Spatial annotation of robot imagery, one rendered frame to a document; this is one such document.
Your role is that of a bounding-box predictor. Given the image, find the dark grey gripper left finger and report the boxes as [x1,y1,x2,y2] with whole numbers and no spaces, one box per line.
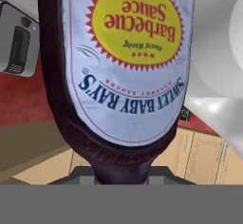
[47,166,97,186]

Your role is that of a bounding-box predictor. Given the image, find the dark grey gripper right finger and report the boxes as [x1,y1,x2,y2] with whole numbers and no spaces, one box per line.
[147,166,196,186]

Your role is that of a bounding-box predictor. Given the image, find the barbecue sauce bottle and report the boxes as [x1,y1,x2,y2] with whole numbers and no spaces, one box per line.
[37,0,199,186]

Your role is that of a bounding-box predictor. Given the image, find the beige cupboard run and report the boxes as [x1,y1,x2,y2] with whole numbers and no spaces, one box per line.
[12,125,243,186]

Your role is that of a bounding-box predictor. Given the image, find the small black object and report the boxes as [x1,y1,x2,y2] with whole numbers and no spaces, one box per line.
[179,105,192,123]

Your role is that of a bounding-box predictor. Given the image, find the grey toaster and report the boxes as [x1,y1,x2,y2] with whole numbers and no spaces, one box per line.
[0,0,41,78]

